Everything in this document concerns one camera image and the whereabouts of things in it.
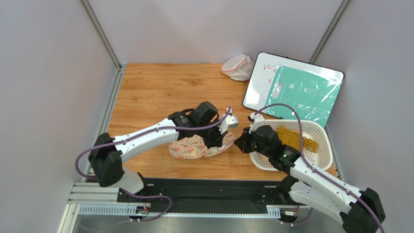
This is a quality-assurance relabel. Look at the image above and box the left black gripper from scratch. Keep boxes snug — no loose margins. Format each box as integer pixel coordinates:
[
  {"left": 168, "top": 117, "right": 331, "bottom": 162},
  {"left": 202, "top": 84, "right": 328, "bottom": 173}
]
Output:
[{"left": 196, "top": 118, "right": 228, "bottom": 149}]

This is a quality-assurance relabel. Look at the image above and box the floral mesh laundry bag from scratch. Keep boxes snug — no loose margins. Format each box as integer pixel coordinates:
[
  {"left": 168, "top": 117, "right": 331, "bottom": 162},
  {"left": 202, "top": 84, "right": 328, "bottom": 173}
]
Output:
[{"left": 168, "top": 133, "right": 236, "bottom": 160}]

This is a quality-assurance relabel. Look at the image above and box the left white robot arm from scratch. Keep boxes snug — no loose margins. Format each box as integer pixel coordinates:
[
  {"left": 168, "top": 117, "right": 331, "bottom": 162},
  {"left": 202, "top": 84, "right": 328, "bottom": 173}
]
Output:
[{"left": 88, "top": 101, "right": 238, "bottom": 194}]

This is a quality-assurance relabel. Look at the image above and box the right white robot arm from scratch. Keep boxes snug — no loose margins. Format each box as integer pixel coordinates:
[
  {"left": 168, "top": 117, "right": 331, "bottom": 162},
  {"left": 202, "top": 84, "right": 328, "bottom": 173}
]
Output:
[{"left": 234, "top": 124, "right": 386, "bottom": 233}]

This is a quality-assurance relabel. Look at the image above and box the white mesh bag pink trim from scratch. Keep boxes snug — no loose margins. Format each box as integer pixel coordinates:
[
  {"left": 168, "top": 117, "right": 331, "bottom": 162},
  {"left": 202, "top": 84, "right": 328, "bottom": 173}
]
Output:
[{"left": 221, "top": 53, "right": 254, "bottom": 82}]

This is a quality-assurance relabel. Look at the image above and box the mustard yellow garment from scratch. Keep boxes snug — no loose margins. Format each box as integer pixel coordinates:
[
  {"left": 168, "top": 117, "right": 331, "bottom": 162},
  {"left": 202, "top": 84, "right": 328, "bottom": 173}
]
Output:
[{"left": 276, "top": 126, "right": 318, "bottom": 153}]

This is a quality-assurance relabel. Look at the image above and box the white plastic basket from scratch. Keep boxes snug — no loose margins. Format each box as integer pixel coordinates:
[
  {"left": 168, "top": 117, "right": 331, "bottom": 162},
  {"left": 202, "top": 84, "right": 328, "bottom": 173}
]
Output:
[{"left": 249, "top": 119, "right": 333, "bottom": 171}]

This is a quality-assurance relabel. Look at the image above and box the teal instruction sheet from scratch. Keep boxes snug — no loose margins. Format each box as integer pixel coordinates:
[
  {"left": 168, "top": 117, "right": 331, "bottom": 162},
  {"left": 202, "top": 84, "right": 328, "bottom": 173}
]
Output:
[{"left": 264, "top": 66, "right": 344, "bottom": 128}]

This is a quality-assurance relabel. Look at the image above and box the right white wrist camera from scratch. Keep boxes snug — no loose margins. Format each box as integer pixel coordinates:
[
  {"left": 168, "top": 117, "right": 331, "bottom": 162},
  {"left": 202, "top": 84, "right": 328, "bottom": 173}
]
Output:
[{"left": 248, "top": 113, "right": 265, "bottom": 133}]

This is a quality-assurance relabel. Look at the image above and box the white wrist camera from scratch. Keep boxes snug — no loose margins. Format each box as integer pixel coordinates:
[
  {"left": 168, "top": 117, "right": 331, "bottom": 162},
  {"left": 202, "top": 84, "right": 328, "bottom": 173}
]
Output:
[
  {"left": 248, "top": 113, "right": 265, "bottom": 133},
  {"left": 218, "top": 107, "right": 239, "bottom": 134}
]

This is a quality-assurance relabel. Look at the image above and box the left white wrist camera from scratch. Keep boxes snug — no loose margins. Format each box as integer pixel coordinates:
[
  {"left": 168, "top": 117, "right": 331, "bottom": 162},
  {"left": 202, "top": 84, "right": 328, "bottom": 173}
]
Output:
[{"left": 218, "top": 107, "right": 239, "bottom": 134}]

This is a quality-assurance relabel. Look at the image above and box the whiteboard with black frame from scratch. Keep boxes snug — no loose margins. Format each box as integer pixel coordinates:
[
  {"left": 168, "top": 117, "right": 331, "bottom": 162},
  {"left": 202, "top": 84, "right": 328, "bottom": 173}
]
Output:
[{"left": 242, "top": 52, "right": 338, "bottom": 119}]

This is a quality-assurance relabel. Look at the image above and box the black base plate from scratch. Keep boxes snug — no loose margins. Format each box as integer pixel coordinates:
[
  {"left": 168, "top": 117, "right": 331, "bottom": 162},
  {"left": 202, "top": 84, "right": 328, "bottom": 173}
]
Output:
[{"left": 86, "top": 176, "right": 319, "bottom": 215}]

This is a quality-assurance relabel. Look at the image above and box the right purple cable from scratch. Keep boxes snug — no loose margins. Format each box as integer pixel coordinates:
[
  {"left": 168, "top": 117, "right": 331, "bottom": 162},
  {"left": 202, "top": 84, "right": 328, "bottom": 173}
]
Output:
[{"left": 254, "top": 103, "right": 382, "bottom": 233}]

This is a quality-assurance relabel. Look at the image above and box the aluminium rail frame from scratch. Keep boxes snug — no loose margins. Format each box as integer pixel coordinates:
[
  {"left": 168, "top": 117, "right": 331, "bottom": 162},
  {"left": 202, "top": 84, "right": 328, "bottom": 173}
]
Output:
[{"left": 58, "top": 183, "right": 299, "bottom": 233}]

